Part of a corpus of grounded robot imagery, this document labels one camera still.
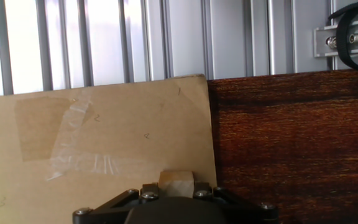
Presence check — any black strap loop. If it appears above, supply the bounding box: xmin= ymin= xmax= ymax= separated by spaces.
xmin=328 ymin=0 xmax=358 ymax=75

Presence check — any brown cardboard sheet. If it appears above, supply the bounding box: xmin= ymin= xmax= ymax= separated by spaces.
xmin=0 ymin=73 xmax=218 ymax=224

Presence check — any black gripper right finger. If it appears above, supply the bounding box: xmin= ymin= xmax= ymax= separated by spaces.
xmin=193 ymin=181 xmax=280 ymax=224

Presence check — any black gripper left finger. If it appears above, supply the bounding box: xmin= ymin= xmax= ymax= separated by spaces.
xmin=72 ymin=182 xmax=160 ymax=224

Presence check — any small wooden block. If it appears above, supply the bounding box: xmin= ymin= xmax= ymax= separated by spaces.
xmin=158 ymin=170 xmax=196 ymax=198

